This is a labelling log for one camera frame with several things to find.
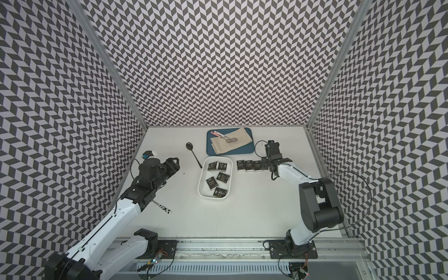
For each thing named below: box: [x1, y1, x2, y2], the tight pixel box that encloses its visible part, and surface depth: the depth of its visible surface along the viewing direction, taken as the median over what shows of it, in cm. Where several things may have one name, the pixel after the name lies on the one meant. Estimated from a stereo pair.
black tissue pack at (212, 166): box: [207, 161, 218, 171], surface depth 97 cm
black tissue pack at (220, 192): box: [212, 187, 228, 198], surface depth 88 cm
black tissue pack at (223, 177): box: [216, 172, 231, 184], surface depth 93 cm
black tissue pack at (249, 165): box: [245, 159, 255, 172], surface depth 101 cm
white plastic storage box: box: [197, 155, 234, 200], surface depth 94 cm
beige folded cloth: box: [210, 127, 253, 155], surface depth 112 cm
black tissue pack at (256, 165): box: [252, 160, 262, 171], surface depth 101 cm
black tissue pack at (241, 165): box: [236, 159, 247, 171], surface depth 101 cm
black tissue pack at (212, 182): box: [205, 176, 219, 191], surface depth 92 cm
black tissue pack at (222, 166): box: [218, 162, 228, 171], surface depth 98 cm
